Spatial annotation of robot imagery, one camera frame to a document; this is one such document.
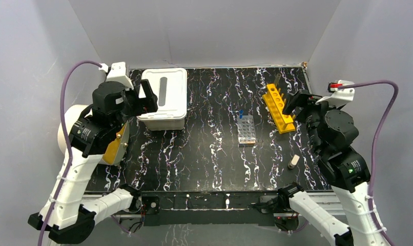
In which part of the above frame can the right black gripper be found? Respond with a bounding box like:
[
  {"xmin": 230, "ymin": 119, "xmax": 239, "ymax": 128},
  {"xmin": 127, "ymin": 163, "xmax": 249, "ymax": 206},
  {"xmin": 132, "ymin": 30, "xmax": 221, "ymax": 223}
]
[{"xmin": 280, "ymin": 88, "xmax": 341, "ymax": 153}]

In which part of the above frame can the white bin lid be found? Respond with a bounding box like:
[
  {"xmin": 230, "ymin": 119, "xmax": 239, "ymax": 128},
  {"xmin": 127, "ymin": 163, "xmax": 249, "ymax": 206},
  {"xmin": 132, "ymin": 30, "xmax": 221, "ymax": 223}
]
[{"xmin": 138, "ymin": 68, "xmax": 188, "ymax": 121}]

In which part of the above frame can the metal perforated tube rack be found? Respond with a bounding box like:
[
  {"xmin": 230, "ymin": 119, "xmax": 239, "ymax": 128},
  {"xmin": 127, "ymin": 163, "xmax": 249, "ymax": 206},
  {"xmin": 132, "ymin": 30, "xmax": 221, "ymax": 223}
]
[{"xmin": 237, "ymin": 115, "xmax": 257, "ymax": 145}]

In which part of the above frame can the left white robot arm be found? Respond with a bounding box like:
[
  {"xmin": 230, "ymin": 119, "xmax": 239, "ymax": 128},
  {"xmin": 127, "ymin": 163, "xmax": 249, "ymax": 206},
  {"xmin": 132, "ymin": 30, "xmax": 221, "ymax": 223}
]
[{"xmin": 28, "ymin": 79, "xmax": 158, "ymax": 244}]

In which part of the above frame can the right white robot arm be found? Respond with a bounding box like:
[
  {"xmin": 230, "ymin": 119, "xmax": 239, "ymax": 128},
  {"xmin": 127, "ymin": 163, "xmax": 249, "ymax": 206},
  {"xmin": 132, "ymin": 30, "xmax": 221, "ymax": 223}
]
[{"xmin": 277, "ymin": 90, "xmax": 390, "ymax": 245}]

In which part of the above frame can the yellow test tube rack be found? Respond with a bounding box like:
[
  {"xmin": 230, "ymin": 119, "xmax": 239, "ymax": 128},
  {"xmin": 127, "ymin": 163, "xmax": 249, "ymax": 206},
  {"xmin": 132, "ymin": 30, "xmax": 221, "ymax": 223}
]
[{"xmin": 262, "ymin": 84, "xmax": 296, "ymax": 134}]

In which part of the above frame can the beige plastic bin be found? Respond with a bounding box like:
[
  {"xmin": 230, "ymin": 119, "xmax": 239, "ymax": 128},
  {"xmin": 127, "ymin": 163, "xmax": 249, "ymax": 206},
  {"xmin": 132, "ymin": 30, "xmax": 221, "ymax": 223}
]
[{"xmin": 137, "ymin": 117, "xmax": 185, "ymax": 131}]

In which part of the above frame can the white cylindrical centrifuge drum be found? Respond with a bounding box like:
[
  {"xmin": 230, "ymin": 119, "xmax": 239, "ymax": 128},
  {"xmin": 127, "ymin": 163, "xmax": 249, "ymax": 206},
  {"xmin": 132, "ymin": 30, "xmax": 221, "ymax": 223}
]
[{"xmin": 57, "ymin": 104, "xmax": 130, "ymax": 166}]

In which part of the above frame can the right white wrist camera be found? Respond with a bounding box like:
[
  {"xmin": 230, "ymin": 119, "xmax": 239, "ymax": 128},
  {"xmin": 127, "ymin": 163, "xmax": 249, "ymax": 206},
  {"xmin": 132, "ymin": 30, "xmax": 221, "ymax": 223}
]
[{"xmin": 315, "ymin": 80, "xmax": 355, "ymax": 108}]

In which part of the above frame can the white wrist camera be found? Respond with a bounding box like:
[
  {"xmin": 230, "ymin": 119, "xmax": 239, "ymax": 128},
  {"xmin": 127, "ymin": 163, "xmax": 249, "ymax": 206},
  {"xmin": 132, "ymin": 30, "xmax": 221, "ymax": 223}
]
[
  {"xmin": 99, "ymin": 61, "xmax": 134, "ymax": 91},
  {"xmin": 315, "ymin": 80, "xmax": 355, "ymax": 108}
]

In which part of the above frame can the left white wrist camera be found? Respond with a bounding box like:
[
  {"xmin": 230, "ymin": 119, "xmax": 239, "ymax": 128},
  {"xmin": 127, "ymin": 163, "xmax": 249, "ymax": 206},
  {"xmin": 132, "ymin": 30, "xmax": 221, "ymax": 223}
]
[{"xmin": 99, "ymin": 61, "xmax": 134, "ymax": 91}]

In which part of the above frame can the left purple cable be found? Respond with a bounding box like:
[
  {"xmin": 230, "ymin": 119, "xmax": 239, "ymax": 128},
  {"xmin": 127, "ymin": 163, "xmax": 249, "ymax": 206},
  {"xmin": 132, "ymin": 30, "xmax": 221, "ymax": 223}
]
[{"xmin": 36, "ymin": 60, "xmax": 104, "ymax": 246}]

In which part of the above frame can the purple cable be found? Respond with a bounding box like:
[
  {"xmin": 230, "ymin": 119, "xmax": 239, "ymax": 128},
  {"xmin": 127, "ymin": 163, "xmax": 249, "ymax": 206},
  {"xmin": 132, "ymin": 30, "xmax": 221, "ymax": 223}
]
[
  {"xmin": 337, "ymin": 80, "xmax": 399, "ymax": 246},
  {"xmin": 36, "ymin": 60, "xmax": 104, "ymax": 246}
]

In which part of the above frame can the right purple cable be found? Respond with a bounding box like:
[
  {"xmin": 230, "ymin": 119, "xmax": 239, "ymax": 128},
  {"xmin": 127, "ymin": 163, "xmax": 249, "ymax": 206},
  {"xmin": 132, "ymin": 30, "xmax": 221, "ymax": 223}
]
[{"xmin": 337, "ymin": 80, "xmax": 399, "ymax": 246}]

